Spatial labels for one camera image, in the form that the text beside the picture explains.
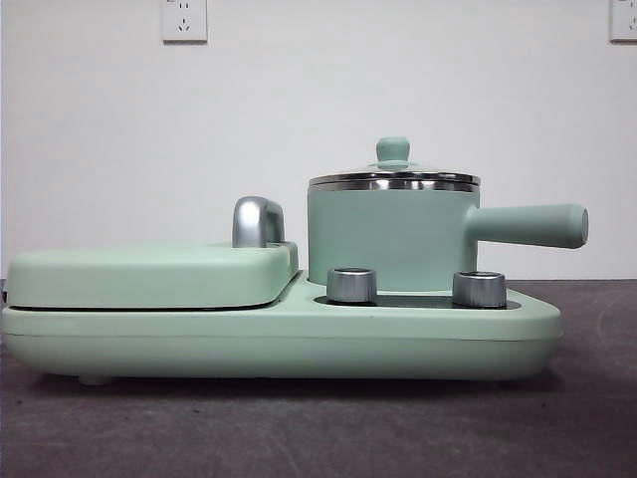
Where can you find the mint green breakfast machine base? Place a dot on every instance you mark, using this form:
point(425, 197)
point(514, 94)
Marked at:
point(298, 343)

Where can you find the white wall socket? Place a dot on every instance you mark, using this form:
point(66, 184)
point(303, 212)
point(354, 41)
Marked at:
point(184, 20)
point(624, 20)

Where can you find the silver control knob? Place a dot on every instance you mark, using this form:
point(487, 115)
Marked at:
point(351, 286)
point(479, 289)

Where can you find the glass pot lid green knob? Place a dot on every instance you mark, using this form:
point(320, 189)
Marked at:
point(393, 149)

